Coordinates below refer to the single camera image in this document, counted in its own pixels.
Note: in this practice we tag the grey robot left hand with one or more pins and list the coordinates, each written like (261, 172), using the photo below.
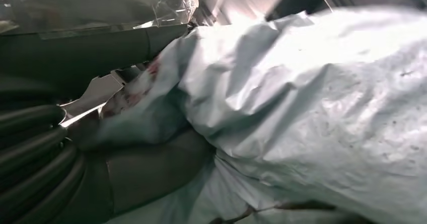
(83, 49)

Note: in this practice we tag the grey parcel bag red print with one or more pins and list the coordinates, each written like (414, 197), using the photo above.
(300, 99)

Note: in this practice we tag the electronic scale with steel tray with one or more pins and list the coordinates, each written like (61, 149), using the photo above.
(96, 92)

